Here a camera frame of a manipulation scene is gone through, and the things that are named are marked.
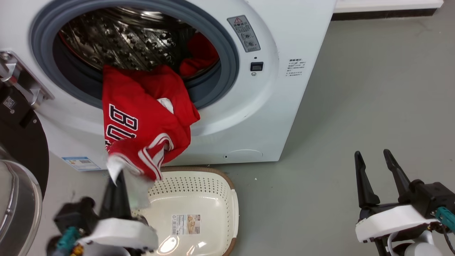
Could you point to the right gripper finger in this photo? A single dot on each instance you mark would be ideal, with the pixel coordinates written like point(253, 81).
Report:
point(397, 170)
point(365, 188)

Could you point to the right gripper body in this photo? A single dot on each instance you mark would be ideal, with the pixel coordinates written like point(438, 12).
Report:
point(391, 220)

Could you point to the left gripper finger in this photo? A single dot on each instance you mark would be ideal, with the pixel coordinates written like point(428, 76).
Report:
point(116, 202)

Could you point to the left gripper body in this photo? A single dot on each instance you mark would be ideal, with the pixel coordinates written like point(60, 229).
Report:
point(121, 231)

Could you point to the red basketball jersey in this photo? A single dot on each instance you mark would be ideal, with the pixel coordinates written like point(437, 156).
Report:
point(142, 117)

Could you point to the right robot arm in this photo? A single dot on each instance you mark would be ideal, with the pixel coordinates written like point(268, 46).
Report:
point(416, 249)

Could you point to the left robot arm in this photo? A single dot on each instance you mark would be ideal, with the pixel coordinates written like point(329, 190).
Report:
point(103, 250)

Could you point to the basket product label sticker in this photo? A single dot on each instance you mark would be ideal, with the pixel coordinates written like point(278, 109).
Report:
point(186, 224)

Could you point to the cream plastic laundry basket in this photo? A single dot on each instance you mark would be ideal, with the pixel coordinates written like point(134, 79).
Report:
point(199, 199)

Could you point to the washing machine door dark glass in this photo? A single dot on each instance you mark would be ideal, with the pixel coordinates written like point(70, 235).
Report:
point(21, 142)

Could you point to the white front-load washing machine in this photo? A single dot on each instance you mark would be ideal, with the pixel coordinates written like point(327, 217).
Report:
point(284, 106)

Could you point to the steel washing machine drum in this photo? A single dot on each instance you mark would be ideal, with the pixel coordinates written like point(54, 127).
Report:
point(124, 39)

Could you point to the blue energy label sticker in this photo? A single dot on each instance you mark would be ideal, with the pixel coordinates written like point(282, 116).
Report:
point(81, 164)

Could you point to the round filter cover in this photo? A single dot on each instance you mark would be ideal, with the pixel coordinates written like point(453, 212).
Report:
point(245, 155)

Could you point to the small text sticker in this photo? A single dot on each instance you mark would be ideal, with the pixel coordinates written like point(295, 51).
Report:
point(296, 67)

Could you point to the QR code sticker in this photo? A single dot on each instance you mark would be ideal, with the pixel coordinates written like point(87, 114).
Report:
point(9, 102)

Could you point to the metal door hinge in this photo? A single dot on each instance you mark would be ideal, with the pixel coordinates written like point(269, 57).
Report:
point(21, 76)

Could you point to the black door latch slot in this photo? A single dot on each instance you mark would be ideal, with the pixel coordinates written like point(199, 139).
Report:
point(256, 66)

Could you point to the white ledge with dark base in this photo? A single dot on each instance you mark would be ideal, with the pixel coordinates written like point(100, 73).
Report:
point(384, 7)

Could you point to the plain red garment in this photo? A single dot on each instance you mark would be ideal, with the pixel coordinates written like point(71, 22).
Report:
point(202, 49)

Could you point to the grey rubber door gasket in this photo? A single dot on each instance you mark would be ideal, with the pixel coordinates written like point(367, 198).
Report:
point(228, 46)

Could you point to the grey warning sticker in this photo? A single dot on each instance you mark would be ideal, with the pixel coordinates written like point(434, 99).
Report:
point(244, 33)

